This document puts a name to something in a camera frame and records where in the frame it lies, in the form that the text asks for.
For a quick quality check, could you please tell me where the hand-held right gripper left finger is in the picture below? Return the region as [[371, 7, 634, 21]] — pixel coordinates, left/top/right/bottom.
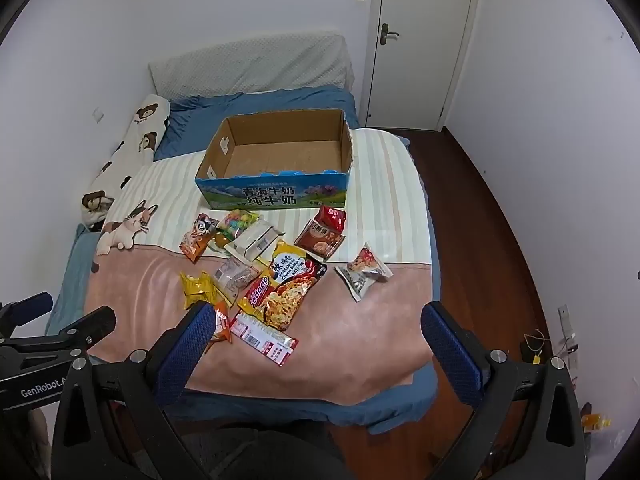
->
[[51, 301, 218, 480]]

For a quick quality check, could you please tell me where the white bear-print pillow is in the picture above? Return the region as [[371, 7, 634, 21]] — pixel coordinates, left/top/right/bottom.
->
[[81, 93, 171, 227]]

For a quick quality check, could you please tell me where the clear yellow-edged snack packet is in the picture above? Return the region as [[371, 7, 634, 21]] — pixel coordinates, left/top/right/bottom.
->
[[214, 257, 264, 307]]

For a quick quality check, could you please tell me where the grey headboard cushion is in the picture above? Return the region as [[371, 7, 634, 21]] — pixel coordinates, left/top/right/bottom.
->
[[148, 30, 356, 102]]

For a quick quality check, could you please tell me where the white pizza-print snack packet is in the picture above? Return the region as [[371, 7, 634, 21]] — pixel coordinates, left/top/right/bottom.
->
[[334, 242, 394, 302]]

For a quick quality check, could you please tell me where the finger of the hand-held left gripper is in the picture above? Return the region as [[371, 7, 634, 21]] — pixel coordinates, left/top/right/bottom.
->
[[0, 291, 54, 334], [0, 306, 117, 361]]

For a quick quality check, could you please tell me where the yellow foil snack packet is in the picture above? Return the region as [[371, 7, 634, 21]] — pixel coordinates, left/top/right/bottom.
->
[[180, 271, 223, 311]]

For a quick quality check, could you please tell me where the orange panda snack packet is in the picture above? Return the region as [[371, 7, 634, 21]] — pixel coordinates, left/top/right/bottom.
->
[[179, 213, 220, 262]]

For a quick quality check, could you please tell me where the yellow instant noodle packet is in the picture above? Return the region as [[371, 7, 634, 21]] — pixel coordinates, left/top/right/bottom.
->
[[236, 240, 328, 332]]

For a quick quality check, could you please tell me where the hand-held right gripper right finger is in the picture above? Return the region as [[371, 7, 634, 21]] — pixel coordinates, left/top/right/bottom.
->
[[421, 301, 586, 480]]

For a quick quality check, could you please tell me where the brown snack packet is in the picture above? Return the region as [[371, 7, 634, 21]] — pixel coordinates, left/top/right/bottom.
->
[[294, 220, 346, 261]]

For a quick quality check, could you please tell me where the small orange snack packet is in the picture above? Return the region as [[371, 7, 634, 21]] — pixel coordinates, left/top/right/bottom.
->
[[204, 302, 234, 346]]

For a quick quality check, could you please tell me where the beige snack packet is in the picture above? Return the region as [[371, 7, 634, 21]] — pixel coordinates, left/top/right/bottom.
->
[[224, 220, 286, 262]]

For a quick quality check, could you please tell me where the small red snack packet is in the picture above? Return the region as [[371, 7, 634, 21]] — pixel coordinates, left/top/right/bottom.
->
[[318, 205, 347, 234]]

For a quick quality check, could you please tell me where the cardboard box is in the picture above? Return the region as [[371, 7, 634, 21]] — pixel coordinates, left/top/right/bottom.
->
[[195, 108, 355, 210]]

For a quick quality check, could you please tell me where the wall outlet with cables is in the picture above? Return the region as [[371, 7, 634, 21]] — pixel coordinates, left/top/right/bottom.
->
[[520, 304, 582, 367]]

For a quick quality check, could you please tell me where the small yellow object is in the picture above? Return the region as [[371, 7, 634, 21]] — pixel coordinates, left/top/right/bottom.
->
[[581, 411, 612, 432]]

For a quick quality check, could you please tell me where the red and white snack packet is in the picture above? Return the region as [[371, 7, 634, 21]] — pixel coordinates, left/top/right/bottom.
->
[[229, 311, 300, 367]]

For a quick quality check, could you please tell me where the blue pillow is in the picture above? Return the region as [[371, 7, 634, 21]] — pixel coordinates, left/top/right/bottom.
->
[[154, 86, 361, 162]]

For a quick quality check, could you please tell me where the white door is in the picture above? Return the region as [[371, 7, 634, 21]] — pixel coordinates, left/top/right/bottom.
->
[[366, 0, 482, 130]]

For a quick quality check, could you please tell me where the colourful candy bag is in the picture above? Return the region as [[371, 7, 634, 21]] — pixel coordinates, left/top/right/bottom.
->
[[210, 209, 262, 251]]

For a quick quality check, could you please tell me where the bed with blue sheet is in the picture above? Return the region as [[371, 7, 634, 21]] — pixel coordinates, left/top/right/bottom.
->
[[45, 85, 442, 436]]

